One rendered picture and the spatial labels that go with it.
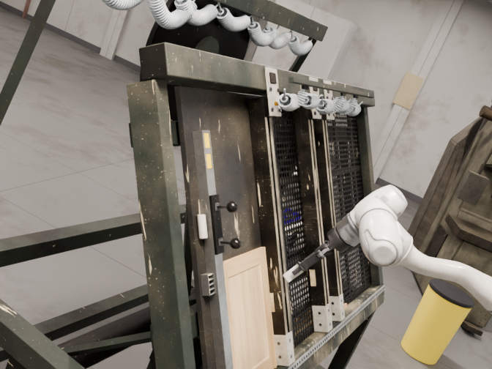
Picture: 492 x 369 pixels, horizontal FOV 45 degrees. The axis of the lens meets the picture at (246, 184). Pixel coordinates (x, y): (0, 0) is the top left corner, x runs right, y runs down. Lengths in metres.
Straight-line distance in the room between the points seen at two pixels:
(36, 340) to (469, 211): 5.40
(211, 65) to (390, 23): 9.61
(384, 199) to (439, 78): 9.73
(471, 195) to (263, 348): 4.34
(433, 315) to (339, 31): 6.51
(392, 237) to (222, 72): 0.84
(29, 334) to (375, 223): 1.34
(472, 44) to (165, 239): 9.99
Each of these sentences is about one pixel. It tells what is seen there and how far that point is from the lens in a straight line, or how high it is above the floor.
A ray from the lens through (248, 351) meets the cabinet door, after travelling 2.29.
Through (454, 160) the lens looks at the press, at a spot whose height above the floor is 1.33.
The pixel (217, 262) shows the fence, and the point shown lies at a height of 1.33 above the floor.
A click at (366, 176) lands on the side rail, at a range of 3.72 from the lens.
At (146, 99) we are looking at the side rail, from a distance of 1.81.
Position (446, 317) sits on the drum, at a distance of 5.24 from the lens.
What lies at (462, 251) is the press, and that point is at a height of 0.71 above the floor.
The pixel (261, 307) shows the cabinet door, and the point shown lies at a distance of 2.37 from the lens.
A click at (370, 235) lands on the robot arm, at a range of 1.59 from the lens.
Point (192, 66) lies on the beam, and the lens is 1.89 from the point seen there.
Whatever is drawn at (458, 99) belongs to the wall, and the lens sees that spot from 11.42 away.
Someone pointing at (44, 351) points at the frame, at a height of 0.79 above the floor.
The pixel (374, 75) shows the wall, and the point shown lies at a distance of 11.47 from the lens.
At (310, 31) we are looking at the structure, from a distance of 3.71.
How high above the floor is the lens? 2.15
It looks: 16 degrees down
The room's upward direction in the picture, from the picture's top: 23 degrees clockwise
